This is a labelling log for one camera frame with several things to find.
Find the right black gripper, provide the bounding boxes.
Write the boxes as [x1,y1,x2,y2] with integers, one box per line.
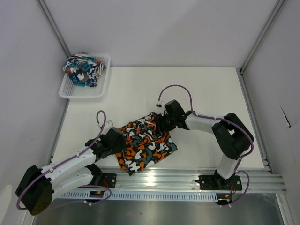
[155,112,176,135]

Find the orange black camouflage shorts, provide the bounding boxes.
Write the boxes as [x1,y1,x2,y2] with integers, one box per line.
[115,112,178,176]

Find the blue patterned shorts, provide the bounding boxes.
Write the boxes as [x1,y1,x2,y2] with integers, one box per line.
[63,52,106,88]

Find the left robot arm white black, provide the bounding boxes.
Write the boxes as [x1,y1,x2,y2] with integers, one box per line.
[15,127,126,216]

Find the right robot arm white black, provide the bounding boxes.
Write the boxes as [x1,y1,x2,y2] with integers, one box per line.
[156,100,254,189]

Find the white plastic basket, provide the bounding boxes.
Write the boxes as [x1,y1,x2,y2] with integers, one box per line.
[59,53,111,101]

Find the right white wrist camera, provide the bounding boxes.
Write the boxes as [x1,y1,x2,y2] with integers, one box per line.
[156,101,165,108]

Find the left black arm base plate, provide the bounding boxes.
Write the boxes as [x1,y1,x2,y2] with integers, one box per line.
[92,173,117,188]

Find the white slotted cable duct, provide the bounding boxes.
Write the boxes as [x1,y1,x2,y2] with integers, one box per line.
[57,189,218,202]

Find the left aluminium side rail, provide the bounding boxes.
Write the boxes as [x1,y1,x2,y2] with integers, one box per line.
[46,99,70,165]

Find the aluminium side rail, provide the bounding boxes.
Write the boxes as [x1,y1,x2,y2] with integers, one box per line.
[236,68,273,174]
[46,99,70,165]

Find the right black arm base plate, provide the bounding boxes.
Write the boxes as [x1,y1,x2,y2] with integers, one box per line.
[195,175,242,191]

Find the right aluminium side rail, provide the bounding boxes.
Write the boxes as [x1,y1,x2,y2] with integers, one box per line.
[236,68,273,174]

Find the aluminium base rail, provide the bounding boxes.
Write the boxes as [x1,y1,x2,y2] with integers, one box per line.
[31,166,287,194]

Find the right aluminium corner post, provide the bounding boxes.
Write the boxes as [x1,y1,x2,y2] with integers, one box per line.
[239,0,288,75]

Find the aluminium corner post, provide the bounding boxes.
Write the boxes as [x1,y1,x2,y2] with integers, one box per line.
[36,0,71,58]
[239,0,288,75]

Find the left aluminium corner post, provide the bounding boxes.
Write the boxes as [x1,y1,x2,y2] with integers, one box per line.
[36,0,71,58]

